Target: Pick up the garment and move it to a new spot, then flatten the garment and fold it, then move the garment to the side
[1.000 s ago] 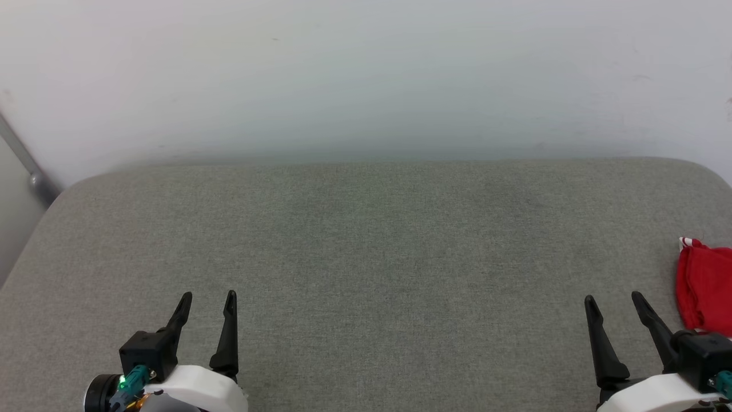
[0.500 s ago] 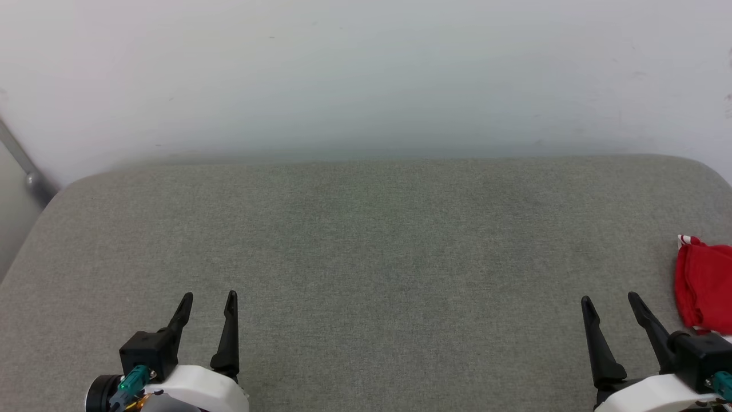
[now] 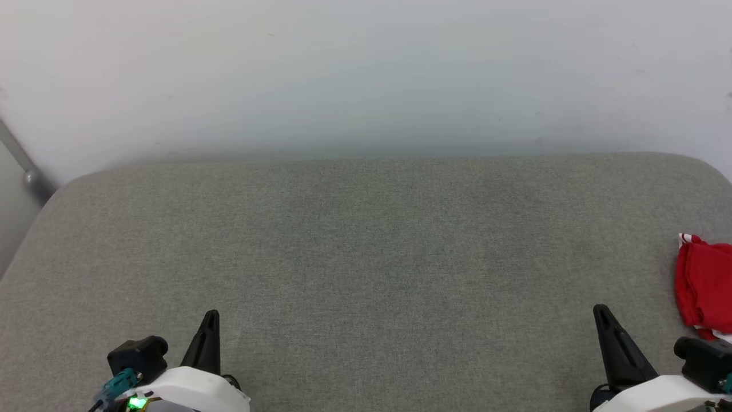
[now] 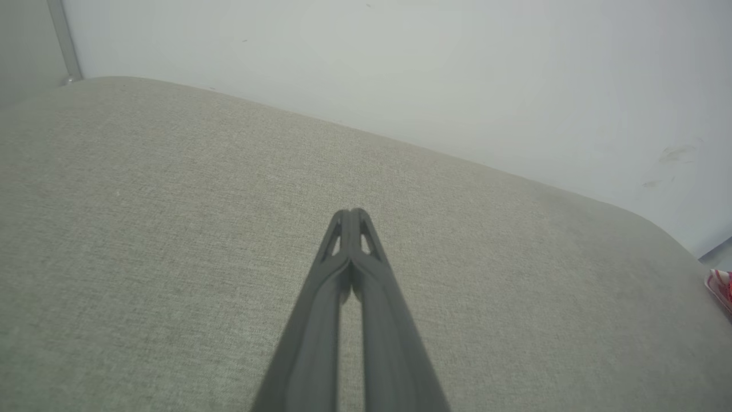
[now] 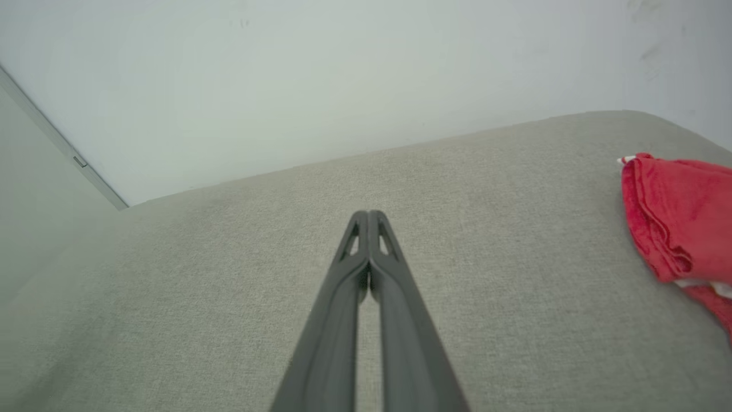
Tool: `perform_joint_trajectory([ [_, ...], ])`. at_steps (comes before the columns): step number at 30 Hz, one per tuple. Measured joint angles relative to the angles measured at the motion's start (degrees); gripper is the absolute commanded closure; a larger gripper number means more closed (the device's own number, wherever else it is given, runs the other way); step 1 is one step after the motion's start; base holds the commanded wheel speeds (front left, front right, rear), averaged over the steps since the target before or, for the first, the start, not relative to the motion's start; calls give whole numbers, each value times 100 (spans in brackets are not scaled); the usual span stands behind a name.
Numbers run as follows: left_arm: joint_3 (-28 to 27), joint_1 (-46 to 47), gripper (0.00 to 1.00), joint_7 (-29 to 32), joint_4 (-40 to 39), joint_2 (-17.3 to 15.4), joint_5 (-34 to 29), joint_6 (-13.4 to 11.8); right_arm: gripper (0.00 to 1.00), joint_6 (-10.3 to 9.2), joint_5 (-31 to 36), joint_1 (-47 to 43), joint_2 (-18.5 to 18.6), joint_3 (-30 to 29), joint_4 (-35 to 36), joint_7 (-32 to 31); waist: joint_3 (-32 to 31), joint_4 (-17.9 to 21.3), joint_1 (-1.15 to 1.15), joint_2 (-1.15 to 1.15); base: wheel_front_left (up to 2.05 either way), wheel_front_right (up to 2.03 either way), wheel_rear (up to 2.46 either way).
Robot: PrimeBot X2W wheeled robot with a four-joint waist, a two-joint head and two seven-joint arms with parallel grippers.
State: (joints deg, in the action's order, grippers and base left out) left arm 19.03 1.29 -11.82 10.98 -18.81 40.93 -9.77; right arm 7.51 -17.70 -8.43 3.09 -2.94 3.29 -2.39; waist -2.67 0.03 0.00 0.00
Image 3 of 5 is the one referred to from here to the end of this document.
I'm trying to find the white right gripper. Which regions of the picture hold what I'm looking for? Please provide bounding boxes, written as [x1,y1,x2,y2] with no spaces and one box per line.
[590,303,732,412]

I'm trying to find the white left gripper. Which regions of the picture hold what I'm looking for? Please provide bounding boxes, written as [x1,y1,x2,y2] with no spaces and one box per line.
[117,309,252,412]

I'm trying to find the red garment with white trim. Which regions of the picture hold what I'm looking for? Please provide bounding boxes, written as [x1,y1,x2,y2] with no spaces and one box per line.
[674,232,732,344]

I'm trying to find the grey fabric sofa cushion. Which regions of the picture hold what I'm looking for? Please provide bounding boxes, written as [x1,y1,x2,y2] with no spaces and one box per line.
[0,152,732,412]

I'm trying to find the grey metal bar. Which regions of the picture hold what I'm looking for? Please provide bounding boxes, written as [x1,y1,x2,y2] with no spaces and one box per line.
[0,117,58,205]

